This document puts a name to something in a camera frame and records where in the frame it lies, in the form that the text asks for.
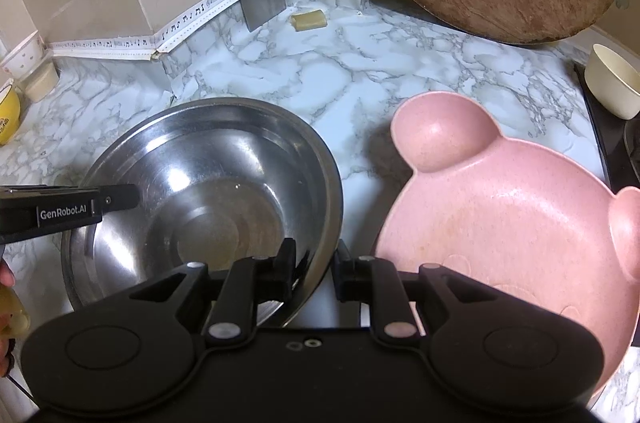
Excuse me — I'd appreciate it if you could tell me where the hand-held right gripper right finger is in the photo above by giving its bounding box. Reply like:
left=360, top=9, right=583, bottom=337
left=332, top=240, right=501, bottom=346

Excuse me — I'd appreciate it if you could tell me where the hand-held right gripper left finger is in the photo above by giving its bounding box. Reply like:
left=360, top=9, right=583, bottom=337
left=130, top=238, right=297, bottom=346

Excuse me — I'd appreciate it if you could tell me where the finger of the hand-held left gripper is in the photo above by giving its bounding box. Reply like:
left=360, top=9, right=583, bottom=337
left=95, top=184, right=140, bottom=212

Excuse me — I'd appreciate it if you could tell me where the large steel bowl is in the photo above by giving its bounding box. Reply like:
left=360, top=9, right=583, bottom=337
left=61, top=98, right=344, bottom=329

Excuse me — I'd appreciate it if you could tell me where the pink bear-shaped plate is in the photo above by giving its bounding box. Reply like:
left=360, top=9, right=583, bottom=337
left=374, top=92, right=640, bottom=409

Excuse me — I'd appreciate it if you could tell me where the cream bowl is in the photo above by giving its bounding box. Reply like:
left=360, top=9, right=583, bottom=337
left=584, top=43, right=640, bottom=120

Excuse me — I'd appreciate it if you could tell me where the person's left hand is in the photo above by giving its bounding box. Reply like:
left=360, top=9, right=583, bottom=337
left=0, top=259, right=25, bottom=379

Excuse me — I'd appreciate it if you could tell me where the yellow cup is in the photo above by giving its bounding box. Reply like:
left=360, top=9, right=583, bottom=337
left=0, top=79, right=23, bottom=147

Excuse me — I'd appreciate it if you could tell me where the cream cup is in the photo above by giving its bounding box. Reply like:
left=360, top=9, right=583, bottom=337
left=22, top=63, right=61, bottom=104

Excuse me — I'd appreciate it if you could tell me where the white patterned cup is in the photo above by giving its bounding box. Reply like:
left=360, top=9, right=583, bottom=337
left=0, top=30, right=45, bottom=80

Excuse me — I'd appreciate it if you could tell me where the white patterned trim strip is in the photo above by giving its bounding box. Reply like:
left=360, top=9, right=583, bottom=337
left=47, top=0, right=241, bottom=63

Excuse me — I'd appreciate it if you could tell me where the small yellow sponge piece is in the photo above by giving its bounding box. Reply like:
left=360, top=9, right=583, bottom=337
left=292, top=9, right=328, bottom=32

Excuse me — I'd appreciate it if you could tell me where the black gas stove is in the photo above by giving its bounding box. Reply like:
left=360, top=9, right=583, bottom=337
left=574, top=62, right=640, bottom=194

